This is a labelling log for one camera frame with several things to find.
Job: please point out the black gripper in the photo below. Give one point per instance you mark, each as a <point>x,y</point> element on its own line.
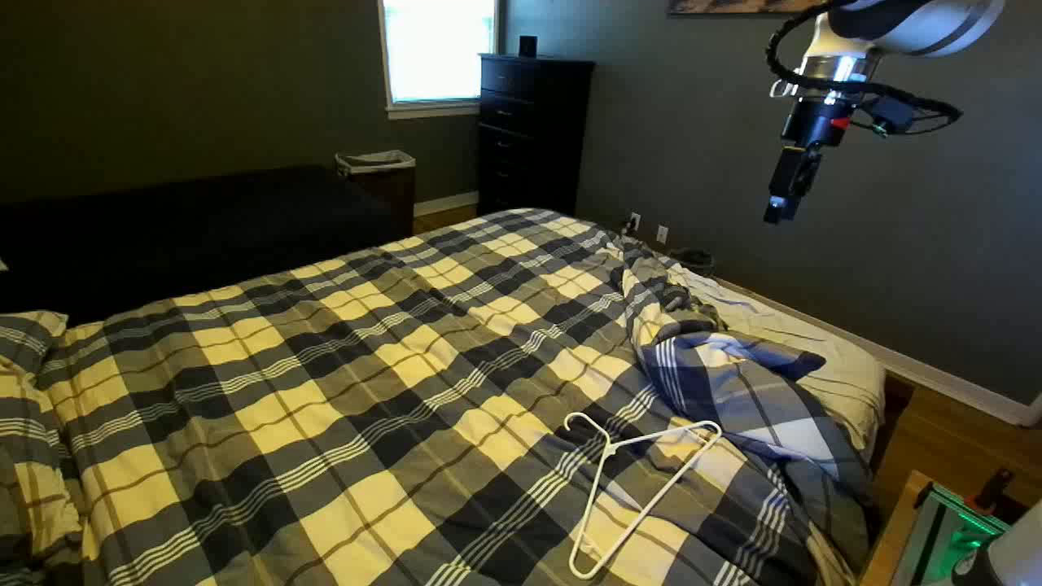
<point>816,121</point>

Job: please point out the plaid yellow grey blanket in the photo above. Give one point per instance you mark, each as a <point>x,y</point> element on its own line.
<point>510,403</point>

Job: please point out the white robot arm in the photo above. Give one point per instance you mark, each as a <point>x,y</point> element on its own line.
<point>823,64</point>

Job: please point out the cream bed sheet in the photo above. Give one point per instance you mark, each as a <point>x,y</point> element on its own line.
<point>851,382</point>

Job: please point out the black tall dresser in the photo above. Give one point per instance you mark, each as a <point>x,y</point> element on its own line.
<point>530,120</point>

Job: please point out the small dark object on dresser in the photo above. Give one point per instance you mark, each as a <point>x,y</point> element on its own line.
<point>529,46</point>

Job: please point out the bright window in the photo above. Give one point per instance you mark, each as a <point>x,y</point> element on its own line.
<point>434,55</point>

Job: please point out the dark low bench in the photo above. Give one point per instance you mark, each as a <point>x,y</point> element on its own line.
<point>95,257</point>

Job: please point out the plaid pillow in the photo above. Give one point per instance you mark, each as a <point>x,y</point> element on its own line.
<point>40,525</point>

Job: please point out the framed wall picture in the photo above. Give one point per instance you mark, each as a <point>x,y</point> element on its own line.
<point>739,8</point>

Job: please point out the white wall outlet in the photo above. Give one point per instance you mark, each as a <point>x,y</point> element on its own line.
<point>663,234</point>

